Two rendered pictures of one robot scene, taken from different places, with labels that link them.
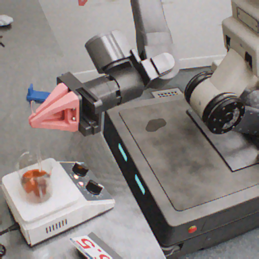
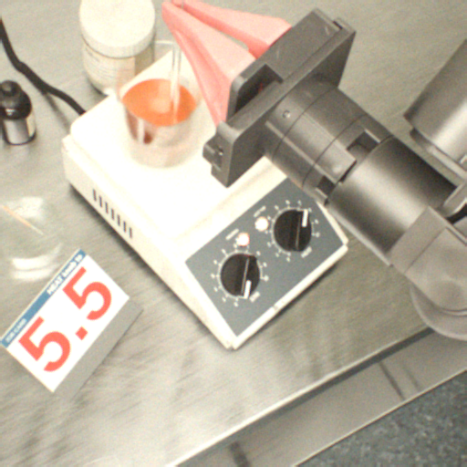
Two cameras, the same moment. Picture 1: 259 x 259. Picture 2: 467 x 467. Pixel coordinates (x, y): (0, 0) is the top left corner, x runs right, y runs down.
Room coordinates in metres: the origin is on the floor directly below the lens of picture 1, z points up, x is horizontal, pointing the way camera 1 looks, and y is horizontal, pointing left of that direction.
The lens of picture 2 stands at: (0.37, -0.23, 1.56)
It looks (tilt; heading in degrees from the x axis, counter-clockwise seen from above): 66 degrees down; 76
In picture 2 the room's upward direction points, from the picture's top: 12 degrees clockwise
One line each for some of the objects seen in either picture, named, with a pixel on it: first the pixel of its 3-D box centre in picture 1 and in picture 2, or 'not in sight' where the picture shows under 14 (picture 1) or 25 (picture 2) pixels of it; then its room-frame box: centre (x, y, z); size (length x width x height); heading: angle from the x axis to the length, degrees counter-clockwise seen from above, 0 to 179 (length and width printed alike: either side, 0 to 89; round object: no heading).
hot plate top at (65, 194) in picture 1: (39, 188); (179, 140); (0.40, 0.16, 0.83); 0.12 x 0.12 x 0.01; 40
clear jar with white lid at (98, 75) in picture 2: not in sight; (119, 42); (0.36, 0.27, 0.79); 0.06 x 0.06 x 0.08
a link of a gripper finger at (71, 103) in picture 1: (52, 108); (235, 46); (0.43, 0.13, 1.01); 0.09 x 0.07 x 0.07; 134
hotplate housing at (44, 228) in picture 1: (52, 197); (199, 188); (0.42, 0.14, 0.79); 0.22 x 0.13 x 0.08; 130
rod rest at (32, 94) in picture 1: (43, 92); not in sight; (0.79, 0.26, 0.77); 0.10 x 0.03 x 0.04; 88
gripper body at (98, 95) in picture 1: (93, 97); (312, 132); (0.47, 0.07, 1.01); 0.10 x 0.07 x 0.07; 43
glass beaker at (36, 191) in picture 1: (37, 180); (160, 116); (0.39, 0.15, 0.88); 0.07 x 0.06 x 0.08; 102
